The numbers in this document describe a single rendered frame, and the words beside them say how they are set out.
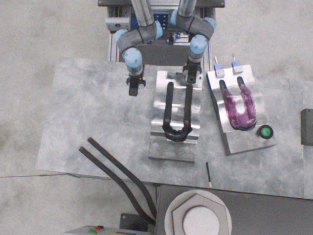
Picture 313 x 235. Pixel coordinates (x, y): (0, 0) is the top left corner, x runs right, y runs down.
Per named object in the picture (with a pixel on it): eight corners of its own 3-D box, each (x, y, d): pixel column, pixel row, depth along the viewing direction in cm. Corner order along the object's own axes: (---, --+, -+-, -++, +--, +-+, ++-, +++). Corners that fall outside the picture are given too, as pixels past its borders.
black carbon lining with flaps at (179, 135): (167, 82, 181) (167, 76, 172) (194, 85, 181) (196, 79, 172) (160, 141, 172) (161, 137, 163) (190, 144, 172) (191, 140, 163)
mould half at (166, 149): (157, 76, 190) (157, 66, 177) (200, 80, 189) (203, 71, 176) (148, 158, 177) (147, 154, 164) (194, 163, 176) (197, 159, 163)
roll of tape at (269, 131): (253, 129, 170) (255, 128, 166) (266, 123, 170) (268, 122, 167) (261, 143, 168) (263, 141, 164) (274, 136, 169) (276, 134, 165)
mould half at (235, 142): (205, 75, 190) (208, 68, 179) (247, 68, 191) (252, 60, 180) (226, 156, 177) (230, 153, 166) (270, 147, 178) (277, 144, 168)
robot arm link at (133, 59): (136, 43, 140) (144, 58, 138) (138, 54, 150) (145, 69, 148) (120, 50, 139) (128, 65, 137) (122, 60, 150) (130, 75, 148)
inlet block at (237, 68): (227, 56, 190) (229, 52, 185) (235, 55, 190) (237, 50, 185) (233, 76, 187) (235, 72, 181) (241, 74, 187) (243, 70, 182)
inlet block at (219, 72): (210, 59, 189) (212, 55, 184) (218, 58, 190) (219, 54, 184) (215, 79, 186) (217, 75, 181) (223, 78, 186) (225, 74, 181)
